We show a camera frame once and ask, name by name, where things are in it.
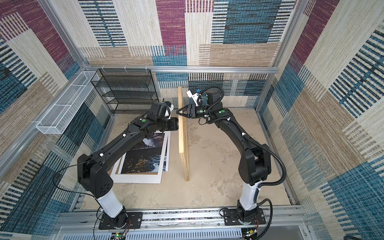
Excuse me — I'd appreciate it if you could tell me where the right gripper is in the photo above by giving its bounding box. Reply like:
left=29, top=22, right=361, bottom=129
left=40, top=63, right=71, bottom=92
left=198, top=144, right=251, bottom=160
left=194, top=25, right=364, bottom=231
left=176, top=104, right=212, bottom=119

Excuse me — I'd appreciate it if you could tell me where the wooden picture frame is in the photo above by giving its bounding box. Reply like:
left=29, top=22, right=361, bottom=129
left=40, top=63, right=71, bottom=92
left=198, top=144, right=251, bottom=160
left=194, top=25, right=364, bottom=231
left=177, top=86, right=191, bottom=182

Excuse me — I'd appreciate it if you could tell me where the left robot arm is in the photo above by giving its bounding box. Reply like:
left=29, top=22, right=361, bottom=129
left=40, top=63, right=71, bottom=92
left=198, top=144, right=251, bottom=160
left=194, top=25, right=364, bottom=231
left=77, top=101, right=179, bottom=229

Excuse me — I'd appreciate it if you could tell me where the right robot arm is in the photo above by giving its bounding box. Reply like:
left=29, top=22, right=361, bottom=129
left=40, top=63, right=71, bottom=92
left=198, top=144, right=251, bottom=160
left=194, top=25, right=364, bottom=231
left=177, top=88, right=272, bottom=225

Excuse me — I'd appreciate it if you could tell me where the waterfall photo with white border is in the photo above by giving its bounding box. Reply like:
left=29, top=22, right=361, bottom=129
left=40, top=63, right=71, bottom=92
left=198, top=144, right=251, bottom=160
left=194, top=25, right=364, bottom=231
left=110, top=131, right=167, bottom=184

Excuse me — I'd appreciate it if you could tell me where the brown cardboard backing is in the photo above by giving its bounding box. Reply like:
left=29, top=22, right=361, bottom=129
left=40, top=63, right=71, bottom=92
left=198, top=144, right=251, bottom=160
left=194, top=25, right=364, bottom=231
left=115, top=159, right=124, bottom=175

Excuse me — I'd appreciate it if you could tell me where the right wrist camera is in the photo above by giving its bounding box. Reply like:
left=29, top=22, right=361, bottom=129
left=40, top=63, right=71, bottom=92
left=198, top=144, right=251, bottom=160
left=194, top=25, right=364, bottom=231
left=187, top=89, right=203, bottom=106

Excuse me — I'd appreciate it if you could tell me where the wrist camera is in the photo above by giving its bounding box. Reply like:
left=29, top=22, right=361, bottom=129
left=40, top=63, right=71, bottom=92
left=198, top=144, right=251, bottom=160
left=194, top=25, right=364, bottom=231
left=164, top=101, right=174, bottom=113
left=187, top=89, right=203, bottom=106

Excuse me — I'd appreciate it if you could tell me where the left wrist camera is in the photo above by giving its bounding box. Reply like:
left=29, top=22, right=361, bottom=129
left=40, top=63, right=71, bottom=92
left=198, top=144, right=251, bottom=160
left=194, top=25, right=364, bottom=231
left=164, top=101, right=174, bottom=113

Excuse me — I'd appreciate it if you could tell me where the black wire shelf rack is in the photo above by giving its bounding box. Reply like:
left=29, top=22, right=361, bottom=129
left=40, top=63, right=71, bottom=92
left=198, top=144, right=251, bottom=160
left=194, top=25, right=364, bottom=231
left=91, top=69, right=159, bottom=114

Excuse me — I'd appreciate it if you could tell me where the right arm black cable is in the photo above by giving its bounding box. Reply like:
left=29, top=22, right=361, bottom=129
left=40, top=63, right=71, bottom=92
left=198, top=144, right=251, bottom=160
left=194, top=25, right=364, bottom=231
left=197, top=86, right=287, bottom=240

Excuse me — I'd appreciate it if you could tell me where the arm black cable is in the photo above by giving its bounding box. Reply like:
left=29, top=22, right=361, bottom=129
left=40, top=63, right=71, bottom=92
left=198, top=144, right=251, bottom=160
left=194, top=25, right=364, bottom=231
left=52, top=158, right=133, bottom=240
left=197, top=86, right=287, bottom=240

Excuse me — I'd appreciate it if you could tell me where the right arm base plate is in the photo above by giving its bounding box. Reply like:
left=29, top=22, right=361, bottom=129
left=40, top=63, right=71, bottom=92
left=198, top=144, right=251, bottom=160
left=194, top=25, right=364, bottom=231
left=219, top=207, right=266, bottom=226

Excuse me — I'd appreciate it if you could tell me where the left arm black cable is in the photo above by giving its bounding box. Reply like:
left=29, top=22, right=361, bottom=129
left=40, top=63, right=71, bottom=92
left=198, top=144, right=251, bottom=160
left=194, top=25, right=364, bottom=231
left=52, top=158, right=133, bottom=240

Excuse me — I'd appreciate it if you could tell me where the white mesh wall basket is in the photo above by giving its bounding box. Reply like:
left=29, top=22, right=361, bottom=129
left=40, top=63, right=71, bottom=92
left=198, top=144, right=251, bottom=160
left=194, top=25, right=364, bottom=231
left=36, top=71, right=96, bottom=135

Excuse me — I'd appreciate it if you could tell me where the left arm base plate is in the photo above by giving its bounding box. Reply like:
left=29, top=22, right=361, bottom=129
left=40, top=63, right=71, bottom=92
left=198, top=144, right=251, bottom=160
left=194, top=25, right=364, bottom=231
left=98, top=212, right=143, bottom=230

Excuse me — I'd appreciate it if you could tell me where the aluminium front rail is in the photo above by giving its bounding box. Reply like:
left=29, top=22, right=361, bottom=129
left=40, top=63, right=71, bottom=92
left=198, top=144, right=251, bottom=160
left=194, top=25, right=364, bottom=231
left=50, top=206, right=316, bottom=240

